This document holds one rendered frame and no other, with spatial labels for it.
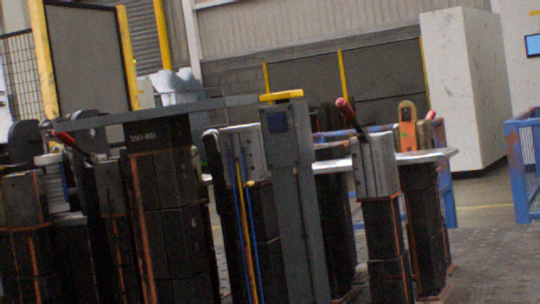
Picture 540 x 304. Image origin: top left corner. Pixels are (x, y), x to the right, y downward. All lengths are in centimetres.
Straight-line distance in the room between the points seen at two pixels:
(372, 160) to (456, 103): 811
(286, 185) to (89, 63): 399
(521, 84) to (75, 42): 571
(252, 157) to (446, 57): 810
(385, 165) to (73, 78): 382
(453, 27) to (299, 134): 827
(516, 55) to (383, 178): 806
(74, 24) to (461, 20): 544
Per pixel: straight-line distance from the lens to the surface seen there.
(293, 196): 137
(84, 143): 173
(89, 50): 532
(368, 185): 149
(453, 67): 958
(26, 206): 173
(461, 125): 959
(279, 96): 136
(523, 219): 344
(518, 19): 951
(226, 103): 137
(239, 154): 157
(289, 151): 136
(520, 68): 949
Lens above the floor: 113
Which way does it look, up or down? 3 degrees down
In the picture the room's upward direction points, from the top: 8 degrees counter-clockwise
